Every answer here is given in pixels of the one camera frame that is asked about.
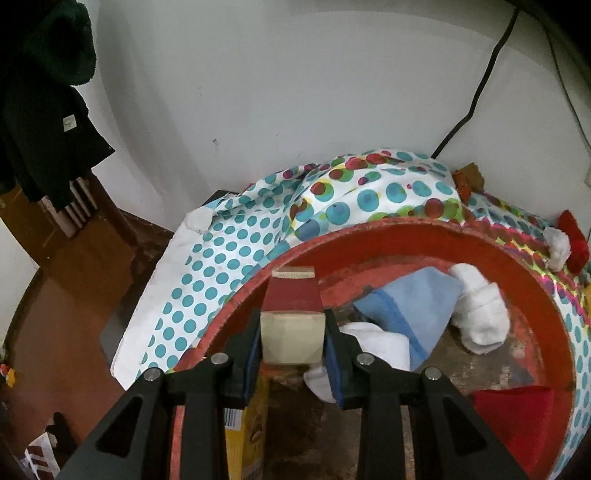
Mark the red round basin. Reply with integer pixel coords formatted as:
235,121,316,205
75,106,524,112
168,217,583,480

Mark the white sock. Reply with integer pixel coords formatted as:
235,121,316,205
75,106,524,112
449,263,511,355
302,322,411,402

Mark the yellow box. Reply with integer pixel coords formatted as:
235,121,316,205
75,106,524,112
224,369,271,480

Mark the thin grey cable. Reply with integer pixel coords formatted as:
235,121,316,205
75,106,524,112
545,28,591,153

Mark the black white striped shoe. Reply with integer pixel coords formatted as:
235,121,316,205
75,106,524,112
21,413,77,480

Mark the light blue cloth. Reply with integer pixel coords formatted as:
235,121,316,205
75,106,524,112
353,267,465,370

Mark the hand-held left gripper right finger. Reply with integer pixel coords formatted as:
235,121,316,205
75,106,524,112
323,307,529,480

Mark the red cloth pouch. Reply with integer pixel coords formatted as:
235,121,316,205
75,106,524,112
556,210,591,273

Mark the colourful polka dot bedsheet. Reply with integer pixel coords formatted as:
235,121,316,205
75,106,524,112
110,148,591,480

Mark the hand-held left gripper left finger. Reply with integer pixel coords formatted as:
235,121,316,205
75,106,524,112
58,307,264,480

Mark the red and cream box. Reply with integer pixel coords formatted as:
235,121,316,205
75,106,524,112
259,265,326,367

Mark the thick black cable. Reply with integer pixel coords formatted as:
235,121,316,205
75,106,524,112
429,9,520,158

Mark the wooden chair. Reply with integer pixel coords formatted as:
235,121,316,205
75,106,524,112
41,171,153,296

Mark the dark hanging coat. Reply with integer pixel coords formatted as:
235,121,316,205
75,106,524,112
0,0,116,204

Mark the white cloth bundle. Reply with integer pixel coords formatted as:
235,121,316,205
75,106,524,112
542,226,572,271

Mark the red cloth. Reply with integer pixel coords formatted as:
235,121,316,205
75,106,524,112
471,387,557,455

